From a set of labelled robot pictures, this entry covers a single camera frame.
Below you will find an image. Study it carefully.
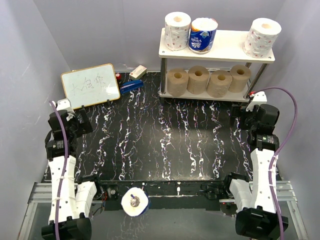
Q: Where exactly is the brown roll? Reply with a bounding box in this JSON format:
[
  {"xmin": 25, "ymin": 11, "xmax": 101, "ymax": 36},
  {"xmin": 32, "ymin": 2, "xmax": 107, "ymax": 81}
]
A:
[
  {"xmin": 187, "ymin": 65, "xmax": 210, "ymax": 95},
  {"xmin": 167, "ymin": 68, "xmax": 189, "ymax": 97},
  {"xmin": 206, "ymin": 70, "xmax": 233, "ymax": 98},
  {"xmin": 228, "ymin": 64, "xmax": 251, "ymax": 93}
]

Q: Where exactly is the white red-dotted roll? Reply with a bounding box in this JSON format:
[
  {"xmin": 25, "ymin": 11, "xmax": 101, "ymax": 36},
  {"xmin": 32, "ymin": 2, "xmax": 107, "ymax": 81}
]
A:
[
  {"xmin": 242, "ymin": 18, "xmax": 282, "ymax": 58},
  {"xmin": 164, "ymin": 11, "xmax": 191, "ymax": 51}
]

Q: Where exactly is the blue roll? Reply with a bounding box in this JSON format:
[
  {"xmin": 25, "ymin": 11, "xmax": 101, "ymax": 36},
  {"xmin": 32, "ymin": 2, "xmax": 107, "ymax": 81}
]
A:
[
  {"xmin": 188, "ymin": 17, "xmax": 218, "ymax": 54},
  {"xmin": 121, "ymin": 187, "xmax": 150, "ymax": 217}
]

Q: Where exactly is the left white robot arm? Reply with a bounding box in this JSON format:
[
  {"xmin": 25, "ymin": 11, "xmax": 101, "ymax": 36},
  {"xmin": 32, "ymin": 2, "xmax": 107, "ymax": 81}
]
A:
[{"xmin": 41, "ymin": 106, "xmax": 104, "ymax": 240}]

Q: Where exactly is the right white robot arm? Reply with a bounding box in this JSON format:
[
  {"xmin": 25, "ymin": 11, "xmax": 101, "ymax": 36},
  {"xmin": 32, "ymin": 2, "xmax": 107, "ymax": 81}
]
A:
[{"xmin": 222, "ymin": 104, "xmax": 289, "ymax": 240}]

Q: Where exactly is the white two-tier shelf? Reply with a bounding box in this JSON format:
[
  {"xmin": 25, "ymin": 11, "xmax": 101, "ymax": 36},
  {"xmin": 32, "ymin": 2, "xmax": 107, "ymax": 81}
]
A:
[{"xmin": 158, "ymin": 28, "xmax": 275, "ymax": 102}]

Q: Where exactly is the small framed whiteboard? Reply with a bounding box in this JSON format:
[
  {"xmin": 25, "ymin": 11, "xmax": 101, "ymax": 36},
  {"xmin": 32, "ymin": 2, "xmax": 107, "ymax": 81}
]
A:
[{"xmin": 60, "ymin": 63, "xmax": 121, "ymax": 110}]

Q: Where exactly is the blue stapler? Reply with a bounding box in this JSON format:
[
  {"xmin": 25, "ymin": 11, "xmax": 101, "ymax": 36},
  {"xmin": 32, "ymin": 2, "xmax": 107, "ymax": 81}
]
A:
[{"xmin": 119, "ymin": 79, "xmax": 144, "ymax": 95}]

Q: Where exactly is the white green cardboard box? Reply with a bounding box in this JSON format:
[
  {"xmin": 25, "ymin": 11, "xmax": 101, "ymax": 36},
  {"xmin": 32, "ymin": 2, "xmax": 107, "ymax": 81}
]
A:
[{"xmin": 129, "ymin": 65, "xmax": 147, "ymax": 80}]

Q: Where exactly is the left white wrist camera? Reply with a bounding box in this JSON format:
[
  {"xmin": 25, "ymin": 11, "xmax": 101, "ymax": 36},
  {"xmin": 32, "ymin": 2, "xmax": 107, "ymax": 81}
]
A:
[{"xmin": 53, "ymin": 98, "xmax": 75, "ymax": 117}]

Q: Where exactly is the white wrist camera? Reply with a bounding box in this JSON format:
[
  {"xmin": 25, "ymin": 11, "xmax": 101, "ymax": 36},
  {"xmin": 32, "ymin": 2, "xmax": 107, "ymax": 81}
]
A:
[
  {"xmin": 53, "ymin": 98, "xmax": 75, "ymax": 117},
  {"xmin": 245, "ymin": 91, "xmax": 267, "ymax": 112}
]

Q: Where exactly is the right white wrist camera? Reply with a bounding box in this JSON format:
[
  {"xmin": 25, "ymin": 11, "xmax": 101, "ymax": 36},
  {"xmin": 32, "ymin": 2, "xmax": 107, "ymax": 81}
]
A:
[{"xmin": 245, "ymin": 91, "xmax": 267, "ymax": 112}]

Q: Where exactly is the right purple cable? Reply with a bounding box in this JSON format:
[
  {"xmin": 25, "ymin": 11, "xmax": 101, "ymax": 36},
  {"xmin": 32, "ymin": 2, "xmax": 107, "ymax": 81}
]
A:
[{"xmin": 249, "ymin": 86, "xmax": 299, "ymax": 240}]

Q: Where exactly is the aluminium front rail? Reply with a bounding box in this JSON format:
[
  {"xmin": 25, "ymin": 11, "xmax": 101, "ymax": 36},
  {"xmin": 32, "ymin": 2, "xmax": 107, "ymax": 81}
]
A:
[{"xmin": 17, "ymin": 180, "xmax": 310, "ymax": 240}]

